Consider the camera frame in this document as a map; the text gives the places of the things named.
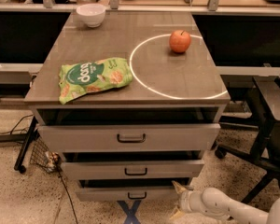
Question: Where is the black office chair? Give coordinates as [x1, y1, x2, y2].
[215, 75, 280, 203]

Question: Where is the grey drawer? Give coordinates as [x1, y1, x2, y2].
[76, 185, 177, 201]
[38, 123, 220, 153]
[61, 160, 204, 180]

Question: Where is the grey top drawer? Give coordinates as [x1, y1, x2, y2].
[38, 123, 220, 153]

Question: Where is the black wire basket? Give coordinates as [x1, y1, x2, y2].
[30, 137, 60, 174]

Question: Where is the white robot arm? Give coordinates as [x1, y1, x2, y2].
[171, 181, 280, 224]

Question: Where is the grey bottom drawer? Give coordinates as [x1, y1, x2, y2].
[76, 185, 177, 201]

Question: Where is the grey middle drawer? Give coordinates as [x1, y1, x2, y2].
[61, 160, 204, 180]

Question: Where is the blue tape cross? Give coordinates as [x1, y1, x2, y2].
[118, 201, 141, 224]

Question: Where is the green snack chip bag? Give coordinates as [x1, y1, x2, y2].
[59, 57, 133, 105]

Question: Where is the red apple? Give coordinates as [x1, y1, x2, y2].
[169, 30, 191, 53]

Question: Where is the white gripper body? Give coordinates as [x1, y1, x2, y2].
[179, 189, 204, 213]

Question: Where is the white ceramic bowl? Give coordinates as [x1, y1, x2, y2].
[77, 4, 105, 28]

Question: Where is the black floor cable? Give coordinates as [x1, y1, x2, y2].
[57, 171, 79, 224]

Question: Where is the grey drawer cabinet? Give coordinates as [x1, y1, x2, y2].
[23, 10, 231, 161]

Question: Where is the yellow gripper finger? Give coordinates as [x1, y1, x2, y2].
[169, 207, 185, 220]
[173, 181, 188, 195]

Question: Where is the black table leg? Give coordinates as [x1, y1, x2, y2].
[14, 118, 37, 174]

